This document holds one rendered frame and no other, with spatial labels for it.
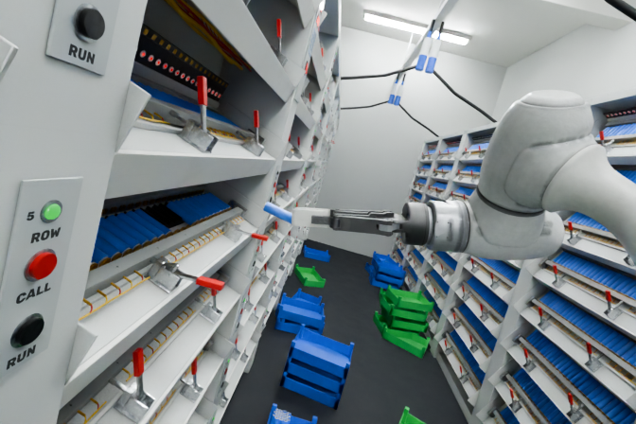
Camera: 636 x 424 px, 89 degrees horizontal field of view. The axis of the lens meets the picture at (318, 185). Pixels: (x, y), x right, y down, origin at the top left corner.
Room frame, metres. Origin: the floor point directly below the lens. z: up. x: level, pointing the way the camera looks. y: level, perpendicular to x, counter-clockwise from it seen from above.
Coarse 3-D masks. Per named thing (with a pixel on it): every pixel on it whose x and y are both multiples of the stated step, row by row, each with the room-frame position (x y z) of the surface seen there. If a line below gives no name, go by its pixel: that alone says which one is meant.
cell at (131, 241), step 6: (102, 222) 0.42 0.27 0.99; (108, 222) 0.43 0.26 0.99; (108, 228) 0.42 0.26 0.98; (114, 228) 0.43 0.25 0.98; (114, 234) 0.42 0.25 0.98; (120, 234) 0.42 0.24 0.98; (126, 234) 0.43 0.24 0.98; (126, 240) 0.42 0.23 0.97; (132, 240) 0.42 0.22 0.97; (132, 246) 0.42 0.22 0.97
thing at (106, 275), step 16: (240, 208) 0.82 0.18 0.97; (208, 224) 0.61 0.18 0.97; (160, 240) 0.46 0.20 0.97; (176, 240) 0.48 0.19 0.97; (192, 240) 0.55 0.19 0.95; (128, 256) 0.38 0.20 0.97; (144, 256) 0.40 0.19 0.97; (160, 256) 0.44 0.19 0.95; (96, 272) 0.33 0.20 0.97; (112, 272) 0.34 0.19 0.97; (128, 272) 0.37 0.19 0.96; (96, 288) 0.32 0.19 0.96
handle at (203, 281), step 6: (174, 270) 0.41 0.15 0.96; (180, 276) 0.41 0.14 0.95; (186, 276) 0.41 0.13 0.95; (192, 276) 0.41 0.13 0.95; (198, 282) 0.41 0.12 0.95; (204, 282) 0.41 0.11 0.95; (210, 282) 0.41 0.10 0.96; (216, 282) 0.41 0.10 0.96; (222, 282) 0.41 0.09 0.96; (210, 288) 0.41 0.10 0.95; (216, 288) 0.41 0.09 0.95; (222, 288) 0.41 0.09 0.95
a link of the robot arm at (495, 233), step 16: (480, 208) 0.51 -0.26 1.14; (496, 208) 0.49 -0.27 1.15; (480, 224) 0.51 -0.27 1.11; (496, 224) 0.50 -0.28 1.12; (512, 224) 0.49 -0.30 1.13; (528, 224) 0.48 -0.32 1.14; (544, 224) 0.51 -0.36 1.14; (560, 224) 0.52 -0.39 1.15; (480, 240) 0.52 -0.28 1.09; (496, 240) 0.50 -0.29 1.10; (512, 240) 0.50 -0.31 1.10; (528, 240) 0.50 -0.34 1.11; (544, 240) 0.50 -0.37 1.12; (560, 240) 0.51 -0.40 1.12; (480, 256) 0.54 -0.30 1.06; (496, 256) 0.53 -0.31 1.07; (512, 256) 0.52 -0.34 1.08; (528, 256) 0.52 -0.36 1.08
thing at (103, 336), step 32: (224, 192) 0.84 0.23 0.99; (256, 224) 0.84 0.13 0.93; (192, 256) 0.52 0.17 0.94; (224, 256) 0.59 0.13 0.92; (128, 288) 0.37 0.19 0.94; (192, 288) 0.48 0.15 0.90; (96, 320) 0.30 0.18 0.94; (128, 320) 0.33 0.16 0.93; (160, 320) 0.41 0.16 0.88; (96, 352) 0.27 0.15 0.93; (64, 384) 0.23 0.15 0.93
